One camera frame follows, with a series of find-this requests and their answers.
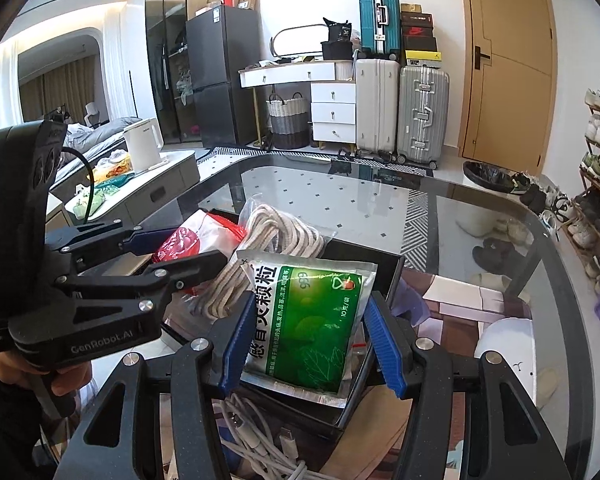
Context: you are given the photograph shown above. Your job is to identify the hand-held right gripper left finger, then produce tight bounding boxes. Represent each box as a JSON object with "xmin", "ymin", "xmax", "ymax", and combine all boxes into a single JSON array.
[{"xmin": 55, "ymin": 289, "xmax": 258, "ymax": 480}]

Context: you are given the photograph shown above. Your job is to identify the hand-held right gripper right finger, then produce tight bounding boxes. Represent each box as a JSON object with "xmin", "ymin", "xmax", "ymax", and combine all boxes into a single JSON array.
[{"xmin": 364, "ymin": 291, "xmax": 569, "ymax": 480}]

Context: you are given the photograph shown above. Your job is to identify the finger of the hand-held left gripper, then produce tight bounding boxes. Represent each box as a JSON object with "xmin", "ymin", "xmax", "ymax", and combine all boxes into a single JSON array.
[
  {"xmin": 55, "ymin": 250, "xmax": 230, "ymax": 321},
  {"xmin": 44, "ymin": 222, "xmax": 181, "ymax": 274}
]

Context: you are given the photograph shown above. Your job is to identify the red packet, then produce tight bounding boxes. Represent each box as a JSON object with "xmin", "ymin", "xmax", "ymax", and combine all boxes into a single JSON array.
[{"xmin": 152, "ymin": 210, "xmax": 246, "ymax": 263}]

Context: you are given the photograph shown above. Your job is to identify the green medicine packet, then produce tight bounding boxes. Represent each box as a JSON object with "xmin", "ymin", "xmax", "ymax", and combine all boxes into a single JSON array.
[{"xmin": 236, "ymin": 249, "xmax": 378, "ymax": 401}]

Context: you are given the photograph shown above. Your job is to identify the black storage box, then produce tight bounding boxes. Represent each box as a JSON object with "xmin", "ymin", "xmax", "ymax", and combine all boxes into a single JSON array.
[{"xmin": 160, "ymin": 207, "xmax": 406, "ymax": 431}]

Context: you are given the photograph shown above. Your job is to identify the bagged white rope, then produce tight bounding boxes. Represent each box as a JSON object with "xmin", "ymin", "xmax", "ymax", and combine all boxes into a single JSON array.
[{"xmin": 182, "ymin": 197, "xmax": 338, "ymax": 321}]

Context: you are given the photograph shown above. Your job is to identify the person's left hand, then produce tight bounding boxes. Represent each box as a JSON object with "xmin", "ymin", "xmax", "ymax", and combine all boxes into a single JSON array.
[{"xmin": 0, "ymin": 352, "xmax": 94, "ymax": 401}]

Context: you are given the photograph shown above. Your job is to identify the green snack bag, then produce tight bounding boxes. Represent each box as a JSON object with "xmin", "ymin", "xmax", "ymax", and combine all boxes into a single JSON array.
[{"xmin": 72, "ymin": 187, "xmax": 111, "ymax": 221}]

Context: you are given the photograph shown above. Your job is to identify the white coffee table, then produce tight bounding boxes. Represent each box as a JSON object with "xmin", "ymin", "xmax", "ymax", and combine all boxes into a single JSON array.
[{"xmin": 50, "ymin": 151, "xmax": 201, "ymax": 223}]

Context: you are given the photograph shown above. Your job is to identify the printed desk mat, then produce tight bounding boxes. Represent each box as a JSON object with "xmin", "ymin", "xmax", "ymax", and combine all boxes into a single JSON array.
[{"xmin": 70, "ymin": 272, "xmax": 538, "ymax": 480}]

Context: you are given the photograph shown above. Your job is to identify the orange snack bags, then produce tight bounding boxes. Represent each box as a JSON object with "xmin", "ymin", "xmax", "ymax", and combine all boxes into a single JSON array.
[{"xmin": 92, "ymin": 155, "xmax": 133, "ymax": 183}]

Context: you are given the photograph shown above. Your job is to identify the white electric kettle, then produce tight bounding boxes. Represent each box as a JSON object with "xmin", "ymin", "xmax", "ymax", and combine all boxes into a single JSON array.
[{"xmin": 123, "ymin": 118, "xmax": 163, "ymax": 171}]

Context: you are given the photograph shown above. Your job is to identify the bed with grey bedding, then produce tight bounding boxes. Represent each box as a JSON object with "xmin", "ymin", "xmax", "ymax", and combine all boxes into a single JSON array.
[{"xmin": 62, "ymin": 116, "xmax": 146, "ymax": 171}]

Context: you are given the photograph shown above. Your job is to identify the black slippers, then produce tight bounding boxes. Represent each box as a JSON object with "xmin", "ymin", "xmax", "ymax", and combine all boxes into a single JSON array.
[{"xmin": 472, "ymin": 237, "xmax": 521, "ymax": 278}]

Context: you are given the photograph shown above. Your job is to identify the brown curtain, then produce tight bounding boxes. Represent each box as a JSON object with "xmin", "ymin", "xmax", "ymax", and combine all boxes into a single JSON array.
[{"xmin": 20, "ymin": 55, "xmax": 97, "ymax": 123}]

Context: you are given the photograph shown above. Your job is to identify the white trash can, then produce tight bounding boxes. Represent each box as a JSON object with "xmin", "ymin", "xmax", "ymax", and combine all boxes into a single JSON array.
[{"xmin": 462, "ymin": 161, "xmax": 518, "ymax": 238}]

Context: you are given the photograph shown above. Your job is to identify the grey white woven basket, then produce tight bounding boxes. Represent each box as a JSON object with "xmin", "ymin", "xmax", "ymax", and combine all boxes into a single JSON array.
[{"xmin": 266, "ymin": 92, "xmax": 311, "ymax": 150}]

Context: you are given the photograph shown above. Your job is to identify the dark grey fridge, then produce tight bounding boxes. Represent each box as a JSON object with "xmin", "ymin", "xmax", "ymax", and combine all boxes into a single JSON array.
[{"xmin": 186, "ymin": 5, "xmax": 263, "ymax": 148}]

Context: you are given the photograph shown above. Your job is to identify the black glass cabinet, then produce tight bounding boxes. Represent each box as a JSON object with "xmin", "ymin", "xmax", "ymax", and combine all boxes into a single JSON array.
[{"xmin": 145, "ymin": 0, "xmax": 220, "ymax": 143}]

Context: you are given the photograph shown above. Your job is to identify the scattered shoes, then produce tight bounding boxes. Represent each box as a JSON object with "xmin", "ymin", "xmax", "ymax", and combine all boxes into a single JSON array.
[{"xmin": 510, "ymin": 172, "xmax": 578, "ymax": 231}]

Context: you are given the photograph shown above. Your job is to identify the white vanity desk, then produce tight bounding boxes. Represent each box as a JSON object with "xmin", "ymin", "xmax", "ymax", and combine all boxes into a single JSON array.
[{"xmin": 238, "ymin": 60, "xmax": 357, "ymax": 146}]

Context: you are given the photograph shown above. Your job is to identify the silver suitcase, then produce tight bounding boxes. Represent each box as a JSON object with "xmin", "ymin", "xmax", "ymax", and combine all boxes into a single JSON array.
[{"xmin": 396, "ymin": 64, "xmax": 451, "ymax": 168}]

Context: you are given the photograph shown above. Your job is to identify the white suitcase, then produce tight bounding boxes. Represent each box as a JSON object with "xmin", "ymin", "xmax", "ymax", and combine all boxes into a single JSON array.
[{"xmin": 355, "ymin": 57, "xmax": 402, "ymax": 156}]

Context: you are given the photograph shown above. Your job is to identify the oval mirror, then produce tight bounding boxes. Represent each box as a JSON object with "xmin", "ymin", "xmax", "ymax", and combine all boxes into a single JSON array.
[{"xmin": 271, "ymin": 25, "xmax": 326, "ymax": 58}]

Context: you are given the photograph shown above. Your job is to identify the wooden shoe rack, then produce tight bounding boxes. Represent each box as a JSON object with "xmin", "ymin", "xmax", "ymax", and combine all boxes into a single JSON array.
[{"xmin": 580, "ymin": 87, "xmax": 600, "ymax": 291}]

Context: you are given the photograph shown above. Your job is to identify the black bag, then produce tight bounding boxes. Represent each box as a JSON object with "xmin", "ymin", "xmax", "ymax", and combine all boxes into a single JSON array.
[{"xmin": 321, "ymin": 17, "xmax": 355, "ymax": 61}]

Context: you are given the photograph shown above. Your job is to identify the tan wooden door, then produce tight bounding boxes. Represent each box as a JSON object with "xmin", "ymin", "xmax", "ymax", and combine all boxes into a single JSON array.
[{"xmin": 457, "ymin": 0, "xmax": 556, "ymax": 176}]

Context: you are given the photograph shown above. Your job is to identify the teal suitcase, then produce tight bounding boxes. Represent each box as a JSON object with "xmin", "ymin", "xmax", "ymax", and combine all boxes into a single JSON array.
[{"xmin": 358, "ymin": 0, "xmax": 402, "ymax": 60}]

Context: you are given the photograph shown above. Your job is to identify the white charging cables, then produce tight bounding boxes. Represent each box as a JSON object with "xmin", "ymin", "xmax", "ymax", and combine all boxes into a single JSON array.
[{"xmin": 215, "ymin": 392, "xmax": 341, "ymax": 480}]

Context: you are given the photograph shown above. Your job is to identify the black cable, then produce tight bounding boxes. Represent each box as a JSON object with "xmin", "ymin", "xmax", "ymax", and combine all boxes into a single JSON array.
[{"xmin": 59, "ymin": 147, "xmax": 94, "ymax": 221}]

